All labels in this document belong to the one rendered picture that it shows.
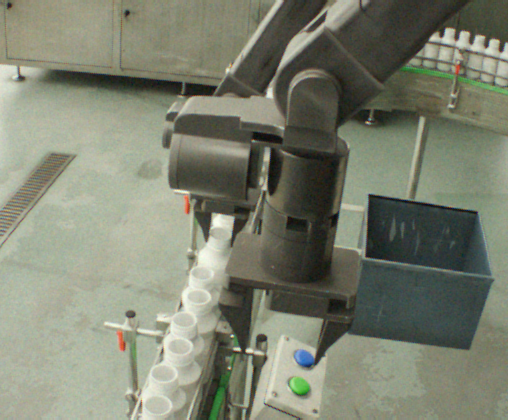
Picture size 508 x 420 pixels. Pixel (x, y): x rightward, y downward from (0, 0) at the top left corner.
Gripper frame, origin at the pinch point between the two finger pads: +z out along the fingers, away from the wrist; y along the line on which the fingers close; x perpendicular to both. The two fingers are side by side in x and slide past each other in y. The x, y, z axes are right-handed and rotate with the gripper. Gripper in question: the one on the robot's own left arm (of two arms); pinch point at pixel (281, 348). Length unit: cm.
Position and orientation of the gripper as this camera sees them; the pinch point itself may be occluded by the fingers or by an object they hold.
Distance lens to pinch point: 62.3
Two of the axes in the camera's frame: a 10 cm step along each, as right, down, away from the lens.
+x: 1.7, -4.9, 8.6
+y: 9.8, 1.6, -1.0
